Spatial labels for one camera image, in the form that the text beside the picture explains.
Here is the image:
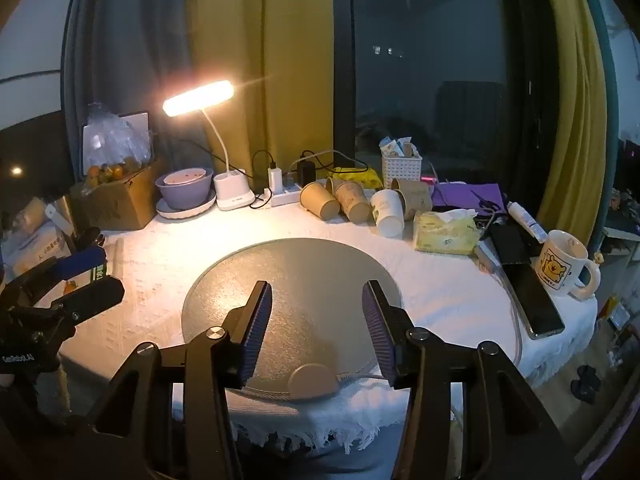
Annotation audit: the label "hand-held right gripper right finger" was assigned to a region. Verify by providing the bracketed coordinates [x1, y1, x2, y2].
[361, 280, 584, 480]

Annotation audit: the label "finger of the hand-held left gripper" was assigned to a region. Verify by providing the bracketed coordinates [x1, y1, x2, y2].
[31, 276, 126, 332]
[0, 245, 109, 307]

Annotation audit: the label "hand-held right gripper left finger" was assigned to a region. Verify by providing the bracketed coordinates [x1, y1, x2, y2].
[80, 280, 274, 480]

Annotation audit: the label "white paper cup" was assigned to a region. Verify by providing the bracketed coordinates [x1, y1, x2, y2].
[369, 188, 405, 239]

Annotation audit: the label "white cardboard box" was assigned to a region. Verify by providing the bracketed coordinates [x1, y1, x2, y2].
[0, 220, 74, 282]

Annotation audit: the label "round grey mat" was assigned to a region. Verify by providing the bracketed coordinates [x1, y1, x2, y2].
[181, 237, 404, 404]

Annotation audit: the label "brown cardboard box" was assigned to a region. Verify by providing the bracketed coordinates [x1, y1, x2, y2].
[69, 159, 167, 232]

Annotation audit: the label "pile of small oranges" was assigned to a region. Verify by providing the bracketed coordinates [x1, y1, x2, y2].
[84, 159, 142, 184]

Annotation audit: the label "yellow tissue pack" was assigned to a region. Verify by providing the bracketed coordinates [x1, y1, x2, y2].
[412, 208, 479, 256]

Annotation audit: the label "purple bowl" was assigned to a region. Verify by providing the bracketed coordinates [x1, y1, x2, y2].
[154, 167, 217, 211]

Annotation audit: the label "pale round plate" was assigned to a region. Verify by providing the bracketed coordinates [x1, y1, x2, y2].
[155, 190, 219, 220]

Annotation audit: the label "clear plastic bag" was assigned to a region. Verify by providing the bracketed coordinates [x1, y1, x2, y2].
[81, 102, 154, 177]

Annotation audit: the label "white power strip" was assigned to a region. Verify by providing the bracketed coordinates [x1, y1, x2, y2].
[262, 182, 304, 209]

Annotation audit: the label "yellow cloth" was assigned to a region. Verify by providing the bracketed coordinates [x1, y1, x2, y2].
[327, 165, 384, 190]

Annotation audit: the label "black smartphone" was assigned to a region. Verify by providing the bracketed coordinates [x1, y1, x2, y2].
[501, 262, 566, 341]

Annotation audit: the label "white plastic basket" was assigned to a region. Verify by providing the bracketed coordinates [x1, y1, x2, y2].
[381, 152, 424, 190]

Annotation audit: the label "black scissors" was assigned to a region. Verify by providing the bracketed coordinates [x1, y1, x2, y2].
[470, 189, 507, 217]

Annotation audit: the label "white tube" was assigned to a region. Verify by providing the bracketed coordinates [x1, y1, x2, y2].
[506, 200, 549, 244]

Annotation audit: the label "white cartoon mug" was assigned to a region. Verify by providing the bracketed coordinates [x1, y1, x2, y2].
[529, 229, 601, 301]

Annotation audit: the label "white desk lamp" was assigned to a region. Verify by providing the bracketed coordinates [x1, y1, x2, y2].
[162, 80, 257, 212]

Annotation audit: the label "grey curtain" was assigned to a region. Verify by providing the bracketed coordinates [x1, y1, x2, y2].
[62, 0, 202, 182]

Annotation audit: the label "yellow curtain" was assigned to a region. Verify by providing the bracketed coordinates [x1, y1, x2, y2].
[184, 0, 337, 182]
[536, 0, 609, 257]

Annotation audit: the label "black charger cable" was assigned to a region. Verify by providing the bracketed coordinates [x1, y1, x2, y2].
[249, 149, 277, 210]

